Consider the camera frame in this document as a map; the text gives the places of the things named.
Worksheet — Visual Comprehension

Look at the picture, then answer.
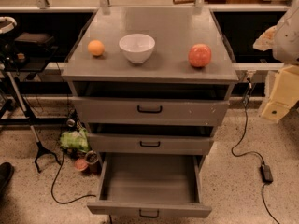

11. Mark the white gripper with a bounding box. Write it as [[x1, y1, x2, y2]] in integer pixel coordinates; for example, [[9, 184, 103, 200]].
[[260, 65, 299, 123]]

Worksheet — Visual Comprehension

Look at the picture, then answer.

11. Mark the grey bottom drawer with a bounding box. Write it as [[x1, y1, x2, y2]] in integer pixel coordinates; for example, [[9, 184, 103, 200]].
[[88, 153, 211, 218]]

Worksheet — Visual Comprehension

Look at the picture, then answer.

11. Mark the grey drawer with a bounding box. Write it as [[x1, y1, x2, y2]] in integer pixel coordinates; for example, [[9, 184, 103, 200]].
[[88, 124, 213, 155], [88, 153, 211, 218], [73, 81, 228, 126]]

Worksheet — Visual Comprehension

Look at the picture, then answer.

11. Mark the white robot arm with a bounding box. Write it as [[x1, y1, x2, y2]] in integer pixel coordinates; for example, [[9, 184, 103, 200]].
[[253, 0, 299, 122]]

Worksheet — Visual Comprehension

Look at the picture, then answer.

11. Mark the grey drawer cabinet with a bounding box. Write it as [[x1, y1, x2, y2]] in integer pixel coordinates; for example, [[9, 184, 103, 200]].
[[61, 6, 240, 161]]

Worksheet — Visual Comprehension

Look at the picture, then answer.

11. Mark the grey middle drawer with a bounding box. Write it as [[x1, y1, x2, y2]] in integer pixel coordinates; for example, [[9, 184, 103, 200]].
[[88, 124, 213, 155]]

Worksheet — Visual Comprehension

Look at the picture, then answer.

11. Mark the grey top drawer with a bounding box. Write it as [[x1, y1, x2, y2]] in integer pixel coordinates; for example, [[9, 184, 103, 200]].
[[73, 81, 228, 126]]

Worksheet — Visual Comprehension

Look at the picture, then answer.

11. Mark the black power adapter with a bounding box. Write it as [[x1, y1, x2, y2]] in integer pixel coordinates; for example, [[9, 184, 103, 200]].
[[260, 164, 273, 183]]

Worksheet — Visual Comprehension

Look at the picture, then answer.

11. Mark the red apple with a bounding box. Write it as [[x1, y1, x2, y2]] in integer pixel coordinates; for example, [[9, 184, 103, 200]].
[[188, 44, 212, 68]]

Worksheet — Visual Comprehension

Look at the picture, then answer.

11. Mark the wooden stick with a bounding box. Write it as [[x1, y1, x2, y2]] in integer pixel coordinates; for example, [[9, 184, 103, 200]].
[[172, 0, 208, 5]]

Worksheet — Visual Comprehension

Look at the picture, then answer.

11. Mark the white ceramic bowl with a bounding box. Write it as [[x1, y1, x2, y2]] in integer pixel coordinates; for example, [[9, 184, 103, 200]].
[[119, 34, 155, 63]]

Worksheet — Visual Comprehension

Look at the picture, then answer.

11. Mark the small dark can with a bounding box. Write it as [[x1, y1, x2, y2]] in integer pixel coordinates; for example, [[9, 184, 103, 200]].
[[85, 150, 99, 173]]

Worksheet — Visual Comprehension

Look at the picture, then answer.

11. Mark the small orange fruit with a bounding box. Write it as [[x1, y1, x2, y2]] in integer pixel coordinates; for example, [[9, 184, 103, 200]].
[[88, 40, 105, 56]]

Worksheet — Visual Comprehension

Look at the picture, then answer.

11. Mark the pink round lid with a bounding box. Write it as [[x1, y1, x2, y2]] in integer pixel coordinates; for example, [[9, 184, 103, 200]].
[[74, 158, 88, 172]]

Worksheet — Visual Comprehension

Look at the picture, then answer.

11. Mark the black reacher grabber tool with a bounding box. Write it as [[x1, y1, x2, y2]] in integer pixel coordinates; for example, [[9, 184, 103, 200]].
[[7, 72, 61, 173]]

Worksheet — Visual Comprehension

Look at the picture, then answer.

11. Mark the black box on stand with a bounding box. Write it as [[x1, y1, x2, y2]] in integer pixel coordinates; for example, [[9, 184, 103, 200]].
[[14, 32, 55, 58]]

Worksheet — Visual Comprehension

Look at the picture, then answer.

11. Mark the black power cable right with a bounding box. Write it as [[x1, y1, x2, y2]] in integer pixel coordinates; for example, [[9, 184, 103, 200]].
[[230, 77, 281, 224]]

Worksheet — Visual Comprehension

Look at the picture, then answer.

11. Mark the black floor cable left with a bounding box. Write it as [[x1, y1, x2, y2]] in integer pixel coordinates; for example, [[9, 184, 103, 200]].
[[50, 149, 114, 224]]

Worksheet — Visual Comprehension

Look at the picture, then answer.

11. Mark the white ring object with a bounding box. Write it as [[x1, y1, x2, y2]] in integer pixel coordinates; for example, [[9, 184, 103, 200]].
[[0, 17, 17, 34]]

